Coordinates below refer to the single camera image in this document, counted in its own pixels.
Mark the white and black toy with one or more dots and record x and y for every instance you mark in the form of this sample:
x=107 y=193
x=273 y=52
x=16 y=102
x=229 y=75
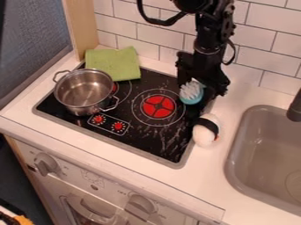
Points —
x=205 y=133

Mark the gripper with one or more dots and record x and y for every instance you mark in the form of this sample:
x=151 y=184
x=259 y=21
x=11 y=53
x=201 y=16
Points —
x=203 y=68

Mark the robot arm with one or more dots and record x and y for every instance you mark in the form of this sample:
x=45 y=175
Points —
x=209 y=27

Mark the blue brush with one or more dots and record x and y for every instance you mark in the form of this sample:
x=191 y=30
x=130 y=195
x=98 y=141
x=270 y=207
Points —
x=191 y=93

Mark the silver pot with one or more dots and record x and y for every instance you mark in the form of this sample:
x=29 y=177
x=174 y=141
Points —
x=83 y=91

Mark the green cloth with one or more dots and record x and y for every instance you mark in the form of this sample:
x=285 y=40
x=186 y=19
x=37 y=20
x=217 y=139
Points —
x=114 y=63

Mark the toy sink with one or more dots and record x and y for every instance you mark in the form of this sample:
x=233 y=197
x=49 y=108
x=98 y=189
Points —
x=266 y=158

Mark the toy stove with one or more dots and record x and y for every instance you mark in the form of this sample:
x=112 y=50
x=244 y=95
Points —
x=149 y=129

